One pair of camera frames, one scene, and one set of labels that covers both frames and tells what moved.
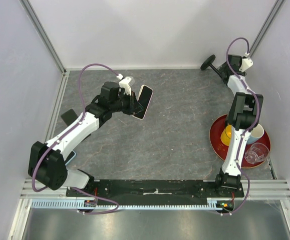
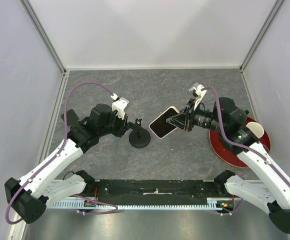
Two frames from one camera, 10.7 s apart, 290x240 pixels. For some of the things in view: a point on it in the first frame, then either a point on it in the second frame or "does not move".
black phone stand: x=208 y=62 -> x=139 y=137
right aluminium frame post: x=266 y=27 does not move
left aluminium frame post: x=39 y=27 does not move
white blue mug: x=257 y=134 does not move
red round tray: x=220 y=149 does not move
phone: x=145 y=98 -> x=159 y=125
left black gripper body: x=128 y=103 -> x=118 y=125
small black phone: x=69 y=116 does not move
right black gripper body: x=222 y=67 -> x=190 y=122
